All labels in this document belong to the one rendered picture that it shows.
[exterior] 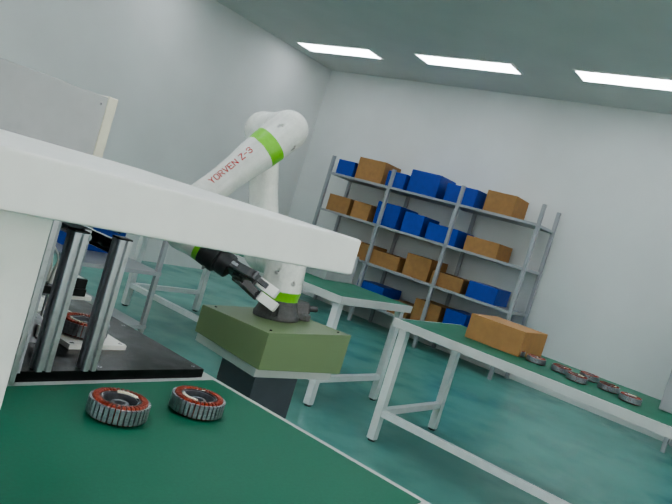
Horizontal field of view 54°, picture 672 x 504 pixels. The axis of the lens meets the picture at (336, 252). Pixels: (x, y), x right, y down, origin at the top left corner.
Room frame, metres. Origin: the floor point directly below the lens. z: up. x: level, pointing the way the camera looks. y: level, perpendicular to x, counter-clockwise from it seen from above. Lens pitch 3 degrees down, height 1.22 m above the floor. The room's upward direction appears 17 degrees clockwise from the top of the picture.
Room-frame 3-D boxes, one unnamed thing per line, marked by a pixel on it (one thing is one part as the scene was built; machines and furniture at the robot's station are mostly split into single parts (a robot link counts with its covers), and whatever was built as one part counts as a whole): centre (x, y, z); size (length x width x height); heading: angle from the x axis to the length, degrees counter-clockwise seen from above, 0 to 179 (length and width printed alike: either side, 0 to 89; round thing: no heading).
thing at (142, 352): (1.58, 0.62, 0.76); 0.64 x 0.47 x 0.02; 53
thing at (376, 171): (8.78, -0.23, 1.93); 0.42 x 0.40 x 0.29; 55
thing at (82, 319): (1.52, 0.52, 0.80); 0.11 x 0.11 x 0.04
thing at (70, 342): (1.52, 0.52, 0.78); 0.15 x 0.15 x 0.01; 53
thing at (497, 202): (7.66, -1.73, 1.90); 0.40 x 0.36 x 0.24; 145
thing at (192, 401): (1.33, 0.18, 0.77); 0.11 x 0.11 x 0.04
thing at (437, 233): (8.00, -1.26, 1.38); 0.42 x 0.42 x 0.20; 52
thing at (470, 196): (7.94, -1.34, 1.89); 0.42 x 0.42 x 0.21; 51
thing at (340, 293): (5.12, 0.49, 0.37); 2.20 x 0.90 x 0.75; 53
